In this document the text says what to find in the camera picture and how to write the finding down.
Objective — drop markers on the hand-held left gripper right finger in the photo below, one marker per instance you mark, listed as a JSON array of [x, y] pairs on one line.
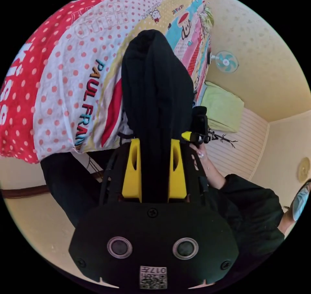
[[177, 184]]

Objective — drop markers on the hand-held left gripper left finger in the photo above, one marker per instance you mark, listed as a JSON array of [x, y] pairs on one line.
[[132, 184]]

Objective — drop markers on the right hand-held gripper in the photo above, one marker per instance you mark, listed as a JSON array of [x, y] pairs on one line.
[[200, 122]]

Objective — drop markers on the black pants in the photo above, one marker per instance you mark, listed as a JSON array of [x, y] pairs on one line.
[[155, 92]]

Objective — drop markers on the person's right forearm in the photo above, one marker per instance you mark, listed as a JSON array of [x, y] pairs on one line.
[[215, 173]]

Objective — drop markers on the person's right hand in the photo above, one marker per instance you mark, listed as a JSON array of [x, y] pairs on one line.
[[200, 153]]

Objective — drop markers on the green pillow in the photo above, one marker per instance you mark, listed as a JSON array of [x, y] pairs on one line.
[[224, 107]]

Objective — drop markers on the person's body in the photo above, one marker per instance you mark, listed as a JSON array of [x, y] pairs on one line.
[[255, 216]]

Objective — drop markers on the bed with printed dotted sheet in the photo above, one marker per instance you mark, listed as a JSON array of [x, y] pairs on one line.
[[73, 68]]

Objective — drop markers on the wall fan with teal blades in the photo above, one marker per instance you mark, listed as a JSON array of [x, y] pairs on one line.
[[226, 61]]

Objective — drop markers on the round wall clock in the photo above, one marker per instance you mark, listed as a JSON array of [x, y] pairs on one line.
[[304, 169]]

